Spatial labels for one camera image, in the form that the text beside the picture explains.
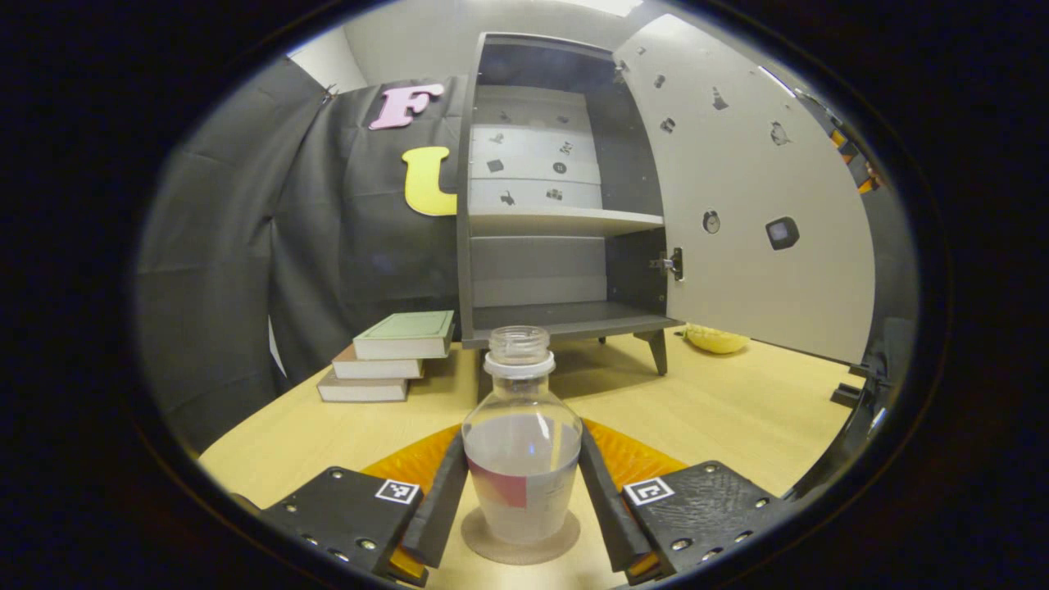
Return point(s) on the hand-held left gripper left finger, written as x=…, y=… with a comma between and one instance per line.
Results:
x=438, y=508

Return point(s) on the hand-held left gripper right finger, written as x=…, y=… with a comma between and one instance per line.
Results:
x=606, y=508

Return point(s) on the round brown coaster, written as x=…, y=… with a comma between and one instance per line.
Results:
x=520, y=553

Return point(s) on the clear plastic bottle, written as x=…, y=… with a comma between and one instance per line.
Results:
x=522, y=459

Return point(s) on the grey cabinet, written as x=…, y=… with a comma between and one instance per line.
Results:
x=565, y=315

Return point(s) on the beige cabinet door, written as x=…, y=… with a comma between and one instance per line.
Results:
x=737, y=246

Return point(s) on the metal door hinge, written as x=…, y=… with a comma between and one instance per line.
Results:
x=670, y=264

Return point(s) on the grey-brown hardcover book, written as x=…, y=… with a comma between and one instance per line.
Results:
x=361, y=389

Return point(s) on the brown hardcover book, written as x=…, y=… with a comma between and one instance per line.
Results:
x=377, y=366

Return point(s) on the yellow plush toy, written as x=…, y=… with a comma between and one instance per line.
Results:
x=715, y=338

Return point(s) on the green hardcover book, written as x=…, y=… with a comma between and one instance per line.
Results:
x=406, y=328

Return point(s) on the black backdrop cloth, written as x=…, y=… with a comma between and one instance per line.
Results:
x=238, y=270

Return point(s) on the metal backdrop clip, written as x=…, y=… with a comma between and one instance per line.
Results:
x=329, y=92

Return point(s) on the ceiling light panel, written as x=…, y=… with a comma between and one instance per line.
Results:
x=610, y=6

